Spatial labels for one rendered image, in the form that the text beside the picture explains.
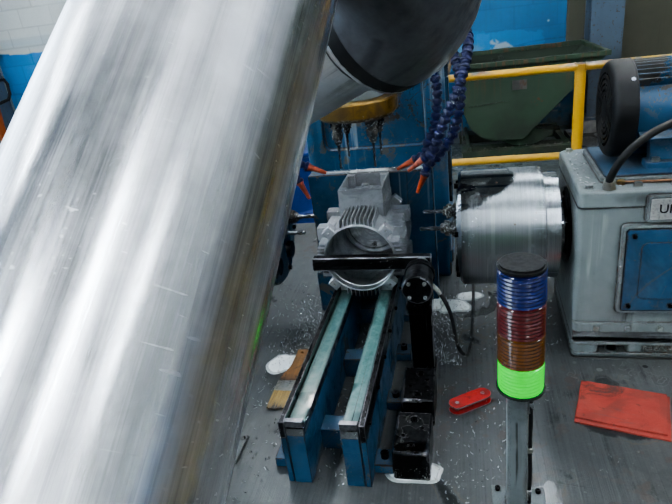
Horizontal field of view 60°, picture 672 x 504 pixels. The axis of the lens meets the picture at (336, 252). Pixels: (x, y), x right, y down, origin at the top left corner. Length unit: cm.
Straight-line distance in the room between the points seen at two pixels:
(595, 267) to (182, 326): 108
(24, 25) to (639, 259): 739
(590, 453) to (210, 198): 96
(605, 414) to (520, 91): 438
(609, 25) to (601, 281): 504
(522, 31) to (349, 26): 596
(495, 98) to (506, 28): 118
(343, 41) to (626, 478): 84
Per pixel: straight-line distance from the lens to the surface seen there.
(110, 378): 17
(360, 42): 42
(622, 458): 110
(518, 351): 77
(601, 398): 120
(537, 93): 537
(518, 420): 85
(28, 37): 795
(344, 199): 129
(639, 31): 653
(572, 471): 106
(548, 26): 639
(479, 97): 532
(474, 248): 119
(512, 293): 73
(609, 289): 124
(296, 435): 98
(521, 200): 119
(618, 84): 118
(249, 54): 22
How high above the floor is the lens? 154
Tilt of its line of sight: 24 degrees down
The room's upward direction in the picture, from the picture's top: 8 degrees counter-clockwise
